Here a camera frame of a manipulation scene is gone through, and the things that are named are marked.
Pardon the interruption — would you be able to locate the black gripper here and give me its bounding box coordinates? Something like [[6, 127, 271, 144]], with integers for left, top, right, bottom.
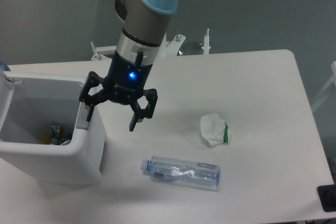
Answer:
[[78, 52, 158, 132]]

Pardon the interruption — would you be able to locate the white push-top trash can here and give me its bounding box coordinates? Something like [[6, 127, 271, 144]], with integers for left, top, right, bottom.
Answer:
[[1, 71, 107, 185]]

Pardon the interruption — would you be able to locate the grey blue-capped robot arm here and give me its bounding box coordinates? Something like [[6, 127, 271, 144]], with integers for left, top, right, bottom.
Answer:
[[79, 0, 180, 131]]

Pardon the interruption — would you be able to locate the crushed clear plastic bottle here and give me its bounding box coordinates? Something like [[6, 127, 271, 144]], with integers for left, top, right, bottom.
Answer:
[[141, 156, 221, 191]]

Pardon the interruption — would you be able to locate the crumpled white green wrapper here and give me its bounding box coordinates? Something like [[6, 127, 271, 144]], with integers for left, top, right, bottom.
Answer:
[[200, 113, 231, 147]]

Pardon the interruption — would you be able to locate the blue object behind trash can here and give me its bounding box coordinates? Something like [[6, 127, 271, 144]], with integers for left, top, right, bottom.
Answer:
[[0, 61, 11, 71]]

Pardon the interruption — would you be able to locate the white frame at right edge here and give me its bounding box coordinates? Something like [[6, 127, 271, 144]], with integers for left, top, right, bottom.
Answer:
[[310, 61, 335, 113]]

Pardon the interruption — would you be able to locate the black device at table edge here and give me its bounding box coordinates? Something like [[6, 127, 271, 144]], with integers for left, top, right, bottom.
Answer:
[[317, 184, 335, 212]]

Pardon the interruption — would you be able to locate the trash inside the can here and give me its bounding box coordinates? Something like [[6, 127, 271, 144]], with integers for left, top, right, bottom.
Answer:
[[42, 125, 72, 146]]

